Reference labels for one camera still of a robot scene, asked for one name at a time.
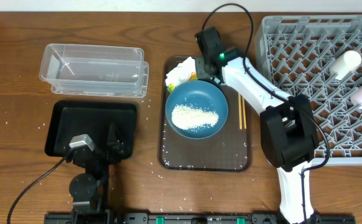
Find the dark blue plate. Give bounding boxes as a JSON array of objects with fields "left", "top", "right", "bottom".
[{"left": 165, "top": 80, "right": 228, "bottom": 139}]

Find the wooden chopstick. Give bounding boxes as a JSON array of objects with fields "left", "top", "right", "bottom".
[
  {"left": 238, "top": 93, "right": 243, "bottom": 129},
  {"left": 241, "top": 97, "right": 247, "bottom": 129}
]

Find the white green cup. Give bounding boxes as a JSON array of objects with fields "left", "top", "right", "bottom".
[{"left": 329, "top": 50, "right": 362, "bottom": 81}]

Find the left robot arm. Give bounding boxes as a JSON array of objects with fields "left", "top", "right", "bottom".
[{"left": 66, "top": 123, "right": 124, "bottom": 224}]

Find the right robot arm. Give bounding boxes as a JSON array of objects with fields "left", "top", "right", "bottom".
[{"left": 195, "top": 27, "right": 319, "bottom": 223}]

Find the grey dishwasher rack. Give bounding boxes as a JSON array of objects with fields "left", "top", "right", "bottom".
[{"left": 255, "top": 15, "right": 362, "bottom": 166}]

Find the green yellow snack wrapper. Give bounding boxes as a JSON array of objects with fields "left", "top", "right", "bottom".
[{"left": 167, "top": 72, "right": 197, "bottom": 93}]

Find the crumpled white tissue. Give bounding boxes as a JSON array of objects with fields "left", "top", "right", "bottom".
[{"left": 165, "top": 57, "right": 196, "bottom": 86}]

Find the pile of white rice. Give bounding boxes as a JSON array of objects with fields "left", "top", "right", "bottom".
[{"left": 171, "top": 105, "right": 219, "bottom": 130}]

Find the black plastic bin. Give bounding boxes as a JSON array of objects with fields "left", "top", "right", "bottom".
[{"left": 45, "top": 100, "right": 137, "bottom": 159}]

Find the clear plastic bin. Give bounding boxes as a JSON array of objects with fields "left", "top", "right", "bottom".
[{"left": 39, "top": 44, "right": 149, "bottom": 98}]

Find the brown serving tray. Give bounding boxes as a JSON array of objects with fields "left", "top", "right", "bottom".
[{"left": 157, "top": 55, "right": 253, "bottom": 172}]

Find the left black cable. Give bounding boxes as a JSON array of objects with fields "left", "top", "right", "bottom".
[{"left": 6, "top": 155, "right": 68, "bottom": 224}]

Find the black cable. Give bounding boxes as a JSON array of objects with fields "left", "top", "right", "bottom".
[
  {"left": 201, "top": 2, "right": 331, "bottom": 224},
  {"left": 6, "top": 155, "right": 68, "bottom": 224}
]

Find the right black cable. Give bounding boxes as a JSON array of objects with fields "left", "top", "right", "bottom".
[{"left": 201, "top": 2, "right": 331, "bottom": 224}]

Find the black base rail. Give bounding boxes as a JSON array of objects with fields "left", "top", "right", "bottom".
[{"left": 43, "top": 211, "right": 356, "bottom": 224}]

